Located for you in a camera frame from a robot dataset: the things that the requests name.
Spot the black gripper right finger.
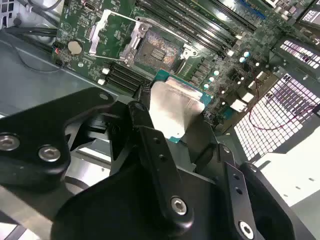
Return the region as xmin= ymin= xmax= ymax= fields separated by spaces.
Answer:
xmin=183 ymin=112 xmax=311 ymax=240

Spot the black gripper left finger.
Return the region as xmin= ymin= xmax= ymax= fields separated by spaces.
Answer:
xmin=0 ymin=84 xmax=195 ymax=234

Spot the silver top CPU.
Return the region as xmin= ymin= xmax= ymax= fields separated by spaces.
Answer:
xmin=147 ymin=69 xmax=215 ymax=146

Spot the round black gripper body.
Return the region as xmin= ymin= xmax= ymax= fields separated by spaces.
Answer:
xmin=51 ymin=159 xmax=236 ymax=240

